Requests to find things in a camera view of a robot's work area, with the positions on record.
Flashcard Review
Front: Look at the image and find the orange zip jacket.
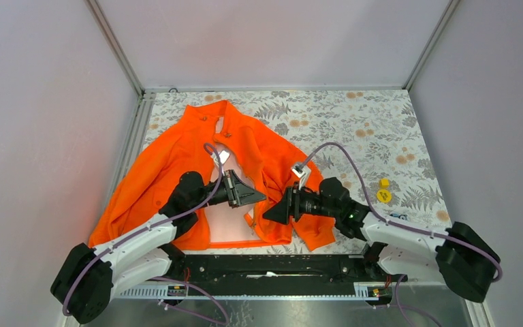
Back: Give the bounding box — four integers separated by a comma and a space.
89, 100, 335, 251

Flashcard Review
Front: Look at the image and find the yellow round tag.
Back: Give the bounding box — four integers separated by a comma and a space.
376, 189, 393, 203

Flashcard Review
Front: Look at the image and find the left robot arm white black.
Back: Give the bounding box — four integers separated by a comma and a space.
50, 170, 266, 324

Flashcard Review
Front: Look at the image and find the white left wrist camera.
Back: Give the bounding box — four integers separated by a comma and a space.
211, 150, 230, 166

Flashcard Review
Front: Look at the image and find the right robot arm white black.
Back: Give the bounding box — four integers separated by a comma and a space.
263, 178, 501, 303

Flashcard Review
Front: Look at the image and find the floral patterned table mat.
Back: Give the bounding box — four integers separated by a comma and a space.
146, 90, 452, 255

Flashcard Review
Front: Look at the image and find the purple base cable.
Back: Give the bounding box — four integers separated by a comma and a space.
372, 272, 445, 327
150, 276, 231, 326

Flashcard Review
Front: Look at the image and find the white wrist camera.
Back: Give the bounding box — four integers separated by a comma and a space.
291, 163, 311, 189
211, 150, 230, 166

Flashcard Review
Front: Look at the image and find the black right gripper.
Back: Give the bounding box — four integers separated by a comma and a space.
262, 181, 339, 225

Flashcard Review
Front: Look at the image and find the small yellow cube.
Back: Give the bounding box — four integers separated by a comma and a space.
379, 178, 390, 189

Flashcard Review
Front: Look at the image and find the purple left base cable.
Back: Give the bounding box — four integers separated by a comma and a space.
150, 276, 231, 326

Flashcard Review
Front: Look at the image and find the small blue black object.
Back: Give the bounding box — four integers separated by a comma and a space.
390, 213, 409, 221

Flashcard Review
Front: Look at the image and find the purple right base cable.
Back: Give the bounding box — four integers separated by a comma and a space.
372, 272, 445, 327

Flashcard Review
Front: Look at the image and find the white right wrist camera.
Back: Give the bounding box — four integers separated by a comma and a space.
291, 163, 311, 189

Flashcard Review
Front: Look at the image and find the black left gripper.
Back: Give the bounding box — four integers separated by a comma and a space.
191, 170, 266, 211

